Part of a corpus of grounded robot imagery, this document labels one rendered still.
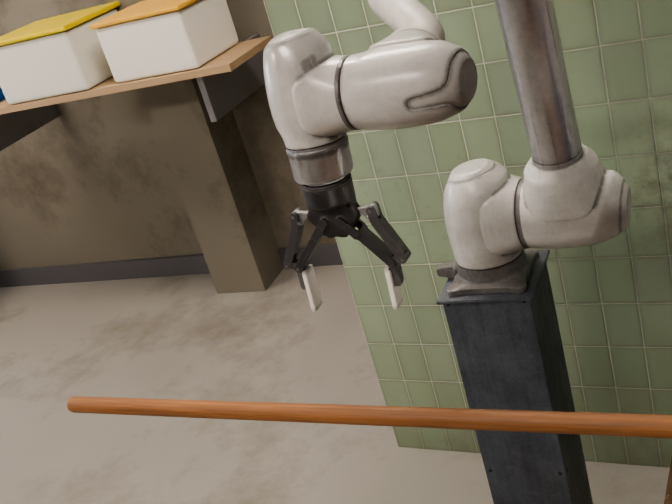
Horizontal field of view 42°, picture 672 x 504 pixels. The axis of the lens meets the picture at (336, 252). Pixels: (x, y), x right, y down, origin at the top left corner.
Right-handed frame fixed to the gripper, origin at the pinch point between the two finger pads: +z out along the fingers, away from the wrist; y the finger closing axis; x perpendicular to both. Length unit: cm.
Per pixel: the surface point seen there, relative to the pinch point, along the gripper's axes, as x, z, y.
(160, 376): -175, 129, 194
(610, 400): -122, 102, -16
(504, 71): -117, -4, -1
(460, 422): 10.3, 14.8, -16.6
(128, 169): -272, 57, 251
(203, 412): 7.7, 16.2, 28.8
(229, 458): -120, 131, 128
